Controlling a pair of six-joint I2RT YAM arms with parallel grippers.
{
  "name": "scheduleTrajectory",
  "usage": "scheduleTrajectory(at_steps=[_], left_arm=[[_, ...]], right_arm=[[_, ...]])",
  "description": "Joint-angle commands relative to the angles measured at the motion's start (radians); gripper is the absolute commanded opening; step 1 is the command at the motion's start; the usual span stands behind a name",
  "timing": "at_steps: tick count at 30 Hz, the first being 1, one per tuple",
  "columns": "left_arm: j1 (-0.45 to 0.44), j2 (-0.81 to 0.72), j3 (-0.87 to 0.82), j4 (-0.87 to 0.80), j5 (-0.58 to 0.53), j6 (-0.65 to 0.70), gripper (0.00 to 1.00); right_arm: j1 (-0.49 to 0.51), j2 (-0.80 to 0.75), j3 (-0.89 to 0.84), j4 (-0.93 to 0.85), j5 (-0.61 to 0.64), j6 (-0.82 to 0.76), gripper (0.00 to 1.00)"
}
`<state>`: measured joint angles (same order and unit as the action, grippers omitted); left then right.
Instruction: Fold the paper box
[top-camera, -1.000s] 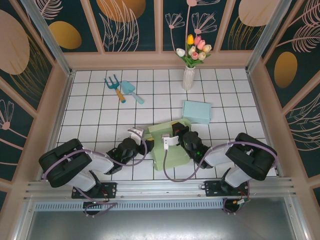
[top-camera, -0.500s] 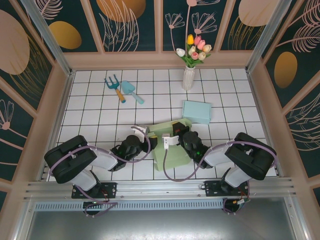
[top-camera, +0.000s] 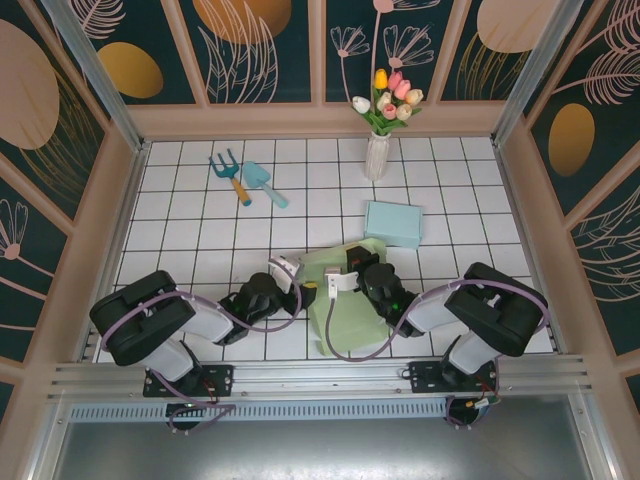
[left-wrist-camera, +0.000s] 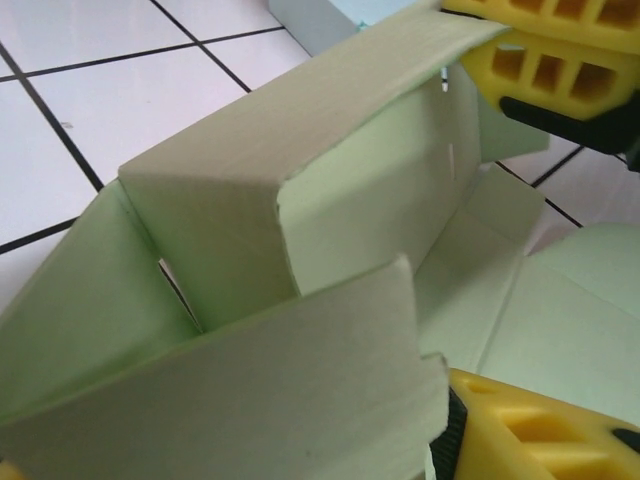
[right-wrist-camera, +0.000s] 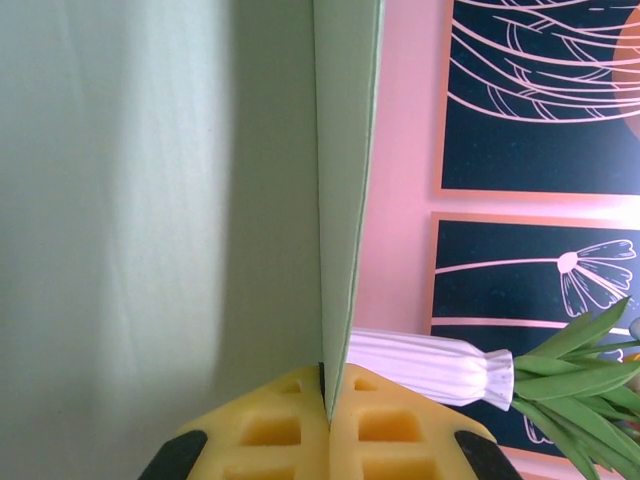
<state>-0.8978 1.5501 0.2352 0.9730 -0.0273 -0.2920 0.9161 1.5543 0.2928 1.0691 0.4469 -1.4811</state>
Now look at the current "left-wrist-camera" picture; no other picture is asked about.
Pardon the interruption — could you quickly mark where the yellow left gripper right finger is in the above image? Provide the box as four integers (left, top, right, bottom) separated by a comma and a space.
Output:
428, 368, 640, 480

